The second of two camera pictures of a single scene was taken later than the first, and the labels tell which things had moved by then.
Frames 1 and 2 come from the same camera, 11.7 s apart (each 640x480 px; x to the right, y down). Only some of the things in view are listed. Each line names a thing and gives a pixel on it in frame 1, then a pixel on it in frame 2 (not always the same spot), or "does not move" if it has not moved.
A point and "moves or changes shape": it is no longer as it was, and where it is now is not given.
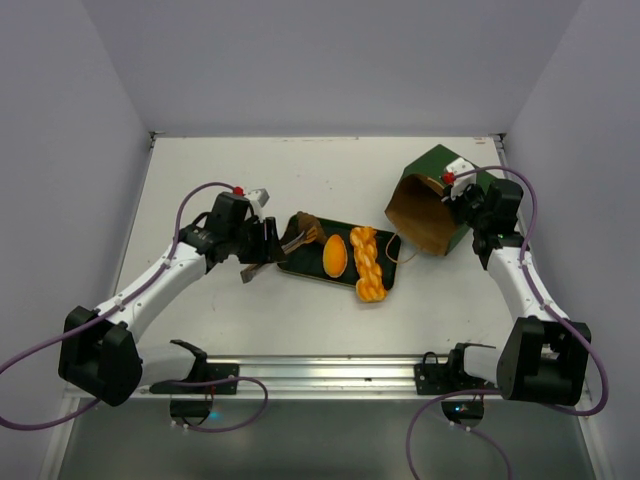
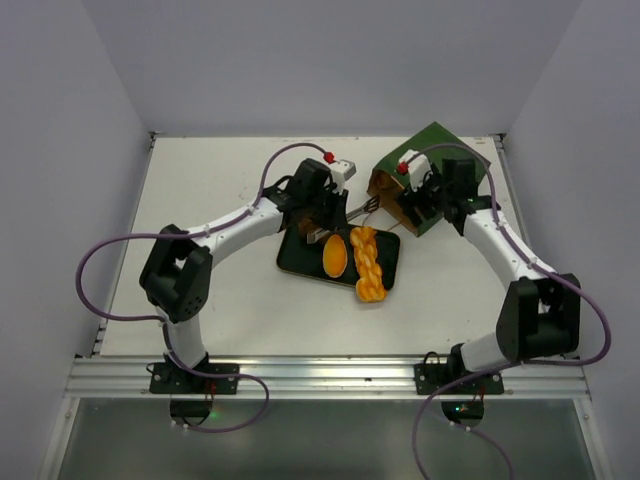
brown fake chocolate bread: (311, 227) does not move
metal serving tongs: (307, 236) → (369, 205)
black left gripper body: (249, 241) → (325, 208)
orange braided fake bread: (370, 283) does not move
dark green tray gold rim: (307, 258) does not move
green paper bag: (418, 210) moves or changes shape
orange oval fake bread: (335, 255) does not move
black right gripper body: (460, 206) → (417, 201)
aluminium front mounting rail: (307, 378) does not move
